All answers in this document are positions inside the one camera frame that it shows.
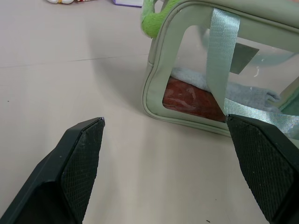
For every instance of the light blue folded towel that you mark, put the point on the light blue folded towel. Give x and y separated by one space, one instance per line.
236 91

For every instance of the purple white box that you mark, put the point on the purple white box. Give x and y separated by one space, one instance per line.
128 2

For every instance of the clear green-trimmed pouch bag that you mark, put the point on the clear green-trimmed pouch bag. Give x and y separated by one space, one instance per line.
163 77

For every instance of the white plush toy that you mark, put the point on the white plush toy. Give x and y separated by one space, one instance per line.
61 1

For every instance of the red brown folded towel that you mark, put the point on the red brown folded towel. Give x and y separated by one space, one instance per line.
191 100

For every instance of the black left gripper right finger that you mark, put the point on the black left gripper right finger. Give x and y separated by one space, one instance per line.
264 163

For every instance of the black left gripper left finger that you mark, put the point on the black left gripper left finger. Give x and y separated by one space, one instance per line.
77 168

